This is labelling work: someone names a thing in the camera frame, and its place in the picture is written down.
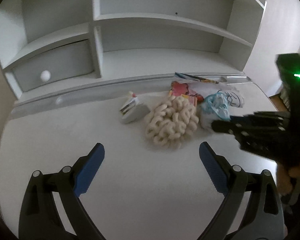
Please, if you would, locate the blue white plastic bag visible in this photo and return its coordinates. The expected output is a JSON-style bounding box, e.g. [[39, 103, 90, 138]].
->
[[199, 92, 230, 129]]

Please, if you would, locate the pink yellow snack box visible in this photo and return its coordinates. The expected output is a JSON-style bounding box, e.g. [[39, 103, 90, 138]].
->
[[168, 81, 204, 106]]

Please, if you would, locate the colourful booklet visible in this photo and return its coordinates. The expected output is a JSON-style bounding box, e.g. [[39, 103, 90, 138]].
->
[[174, 72, 219, 84]]

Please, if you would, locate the crushed white milk carton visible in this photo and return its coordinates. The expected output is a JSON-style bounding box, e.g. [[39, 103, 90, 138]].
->
[[119, 91, 150, 124]]

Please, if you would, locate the white printed paper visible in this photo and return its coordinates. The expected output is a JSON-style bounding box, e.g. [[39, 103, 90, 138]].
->
[[189, 82, 244, 108]]

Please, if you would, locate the person's right hand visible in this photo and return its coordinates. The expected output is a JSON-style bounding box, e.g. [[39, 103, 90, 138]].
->
[[276, 163, 300, 196]]

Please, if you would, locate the grey drawer with white knob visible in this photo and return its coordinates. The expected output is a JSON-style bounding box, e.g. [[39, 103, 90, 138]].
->
[[12, 40, 94, 92]]

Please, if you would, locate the white desk hutch shelf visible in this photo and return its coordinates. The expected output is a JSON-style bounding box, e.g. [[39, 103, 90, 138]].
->
[[0, 0, 267, 102]]

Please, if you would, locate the cream knitted chain bundle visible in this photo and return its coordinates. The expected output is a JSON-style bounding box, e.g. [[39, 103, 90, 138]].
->
[[144, 95, 200, 150]]

